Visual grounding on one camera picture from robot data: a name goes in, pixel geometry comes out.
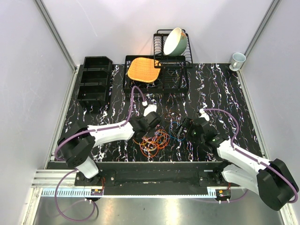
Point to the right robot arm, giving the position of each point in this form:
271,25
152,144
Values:
270,180

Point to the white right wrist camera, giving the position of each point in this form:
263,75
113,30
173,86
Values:
204,115

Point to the orange woven mat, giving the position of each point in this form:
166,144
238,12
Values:
142,69

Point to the green ceramic bowl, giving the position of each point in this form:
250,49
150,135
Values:
175,43

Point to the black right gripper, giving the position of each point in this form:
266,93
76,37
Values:
187,123

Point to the black tall dish rack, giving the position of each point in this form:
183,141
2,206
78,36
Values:
184,60

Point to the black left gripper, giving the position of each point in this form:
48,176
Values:
141,117

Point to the white mug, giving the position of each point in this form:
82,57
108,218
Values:
237,61

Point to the black near storage bin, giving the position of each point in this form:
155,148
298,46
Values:
93,95

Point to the aluminium frame rail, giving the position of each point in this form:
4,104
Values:
50,179

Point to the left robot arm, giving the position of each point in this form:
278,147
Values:
74,147

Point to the black low dish rack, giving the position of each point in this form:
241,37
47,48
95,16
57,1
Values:
170,80

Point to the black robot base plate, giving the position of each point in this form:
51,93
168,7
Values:
156,178

